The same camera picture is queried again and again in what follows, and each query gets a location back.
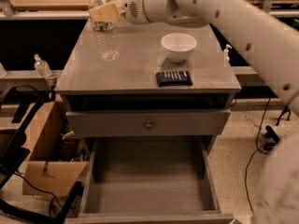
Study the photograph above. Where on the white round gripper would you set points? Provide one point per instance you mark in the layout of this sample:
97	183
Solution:
132	7

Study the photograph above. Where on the small clear water bottle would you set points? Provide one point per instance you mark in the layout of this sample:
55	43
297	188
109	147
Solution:
105	35

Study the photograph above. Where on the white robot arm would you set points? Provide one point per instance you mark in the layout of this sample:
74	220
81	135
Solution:
271	48

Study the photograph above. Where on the clear sanitizer bottle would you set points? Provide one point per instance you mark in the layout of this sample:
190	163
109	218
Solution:
42	66

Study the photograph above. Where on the grey wooden drawer cabinet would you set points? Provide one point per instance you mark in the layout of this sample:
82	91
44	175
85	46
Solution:
129	83

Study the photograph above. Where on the small white pump bottle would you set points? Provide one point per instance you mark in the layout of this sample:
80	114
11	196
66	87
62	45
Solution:
226	52

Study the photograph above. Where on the closed grey top drawer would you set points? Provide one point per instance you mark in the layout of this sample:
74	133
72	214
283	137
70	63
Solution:
148	123

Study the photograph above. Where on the open grey middle drawer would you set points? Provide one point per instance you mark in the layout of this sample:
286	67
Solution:
149	180

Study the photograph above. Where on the white ceramic bowl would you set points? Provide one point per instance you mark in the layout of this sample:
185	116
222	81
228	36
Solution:
178	47

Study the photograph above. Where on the dark blue snack packet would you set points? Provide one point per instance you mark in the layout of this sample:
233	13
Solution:
173	78

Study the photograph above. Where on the open cardboard box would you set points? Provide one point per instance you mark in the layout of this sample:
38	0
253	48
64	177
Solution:
51	163

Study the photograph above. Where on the black tripod stand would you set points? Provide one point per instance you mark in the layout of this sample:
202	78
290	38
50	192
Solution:
285	110

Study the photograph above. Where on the black stand leg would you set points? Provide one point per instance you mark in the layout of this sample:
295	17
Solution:
271	134

